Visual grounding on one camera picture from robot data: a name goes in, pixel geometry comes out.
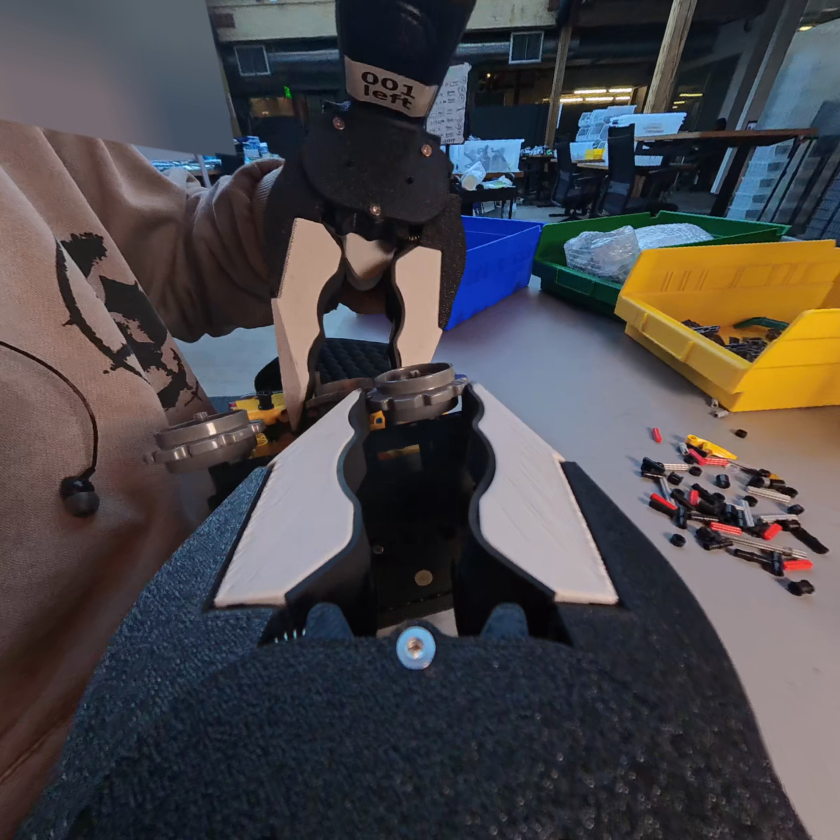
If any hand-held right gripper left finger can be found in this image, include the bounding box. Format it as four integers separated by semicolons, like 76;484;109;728
213;386;371;627

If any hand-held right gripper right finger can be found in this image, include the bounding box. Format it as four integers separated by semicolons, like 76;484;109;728
458;383;620;626

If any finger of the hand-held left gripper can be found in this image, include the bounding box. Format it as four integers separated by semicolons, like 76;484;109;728
386;244;446;368
271;217;347;434

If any yellow toy brick vehicle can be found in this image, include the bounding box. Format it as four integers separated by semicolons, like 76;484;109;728
154;364;483;634

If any person's left forearm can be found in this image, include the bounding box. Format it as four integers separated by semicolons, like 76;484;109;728
131;157;283;342

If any person's left hand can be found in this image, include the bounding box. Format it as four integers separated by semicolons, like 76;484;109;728
336;286;389;317

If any blue plastic bin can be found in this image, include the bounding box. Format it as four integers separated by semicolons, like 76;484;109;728
445;215;544;331

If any black textured pad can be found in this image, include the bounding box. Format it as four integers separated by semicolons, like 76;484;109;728
255;336;396;395

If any paper sign on stand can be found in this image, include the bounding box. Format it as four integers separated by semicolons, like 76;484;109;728
427;62;472;145

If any clear storage box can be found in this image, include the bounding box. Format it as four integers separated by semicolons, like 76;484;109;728
453;138;526;175

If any green plastic bin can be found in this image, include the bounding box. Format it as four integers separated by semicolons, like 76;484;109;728
533;211;791;309

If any pile of small brick pins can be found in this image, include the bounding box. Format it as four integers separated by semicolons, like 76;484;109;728
640;427;829;597

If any clear plastic bag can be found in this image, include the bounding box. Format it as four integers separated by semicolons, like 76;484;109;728
564;225;641;284

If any black office chair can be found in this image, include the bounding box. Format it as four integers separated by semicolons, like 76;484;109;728
551;134;592;211
594;125;657;214

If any yellow plastic bin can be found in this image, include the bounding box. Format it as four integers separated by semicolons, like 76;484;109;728
615;239;840;413

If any beige printed sweatshirt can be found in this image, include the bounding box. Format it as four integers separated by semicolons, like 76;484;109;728
0;121;217;788

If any bubble wrap sheet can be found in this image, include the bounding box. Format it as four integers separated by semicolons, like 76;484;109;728
635;223;715;252

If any heap of black brick connectors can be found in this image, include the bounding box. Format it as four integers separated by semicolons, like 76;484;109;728
681;318;785;362

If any wooden table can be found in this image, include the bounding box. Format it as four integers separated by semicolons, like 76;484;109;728
633;128;821;217

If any black earphone with cable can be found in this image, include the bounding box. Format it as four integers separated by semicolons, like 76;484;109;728
0;341;101;518

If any wooden post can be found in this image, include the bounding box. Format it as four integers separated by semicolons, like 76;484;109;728
643;0;698;116

